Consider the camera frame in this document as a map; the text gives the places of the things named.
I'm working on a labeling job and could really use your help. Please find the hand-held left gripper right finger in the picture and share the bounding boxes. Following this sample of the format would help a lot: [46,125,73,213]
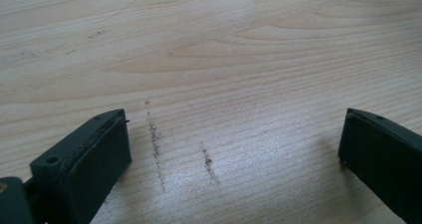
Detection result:
[337,108,422,224]

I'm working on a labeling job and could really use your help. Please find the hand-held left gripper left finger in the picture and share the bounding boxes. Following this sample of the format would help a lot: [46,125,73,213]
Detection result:
[29,109,133,224]

